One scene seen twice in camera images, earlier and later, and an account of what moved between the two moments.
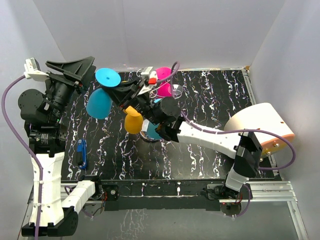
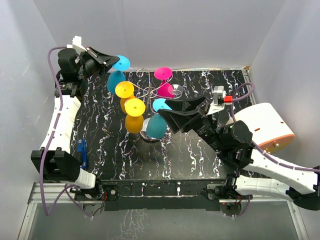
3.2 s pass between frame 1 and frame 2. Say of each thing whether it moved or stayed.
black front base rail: stayed
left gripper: moved
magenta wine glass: stayed
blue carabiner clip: stayed
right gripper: moved
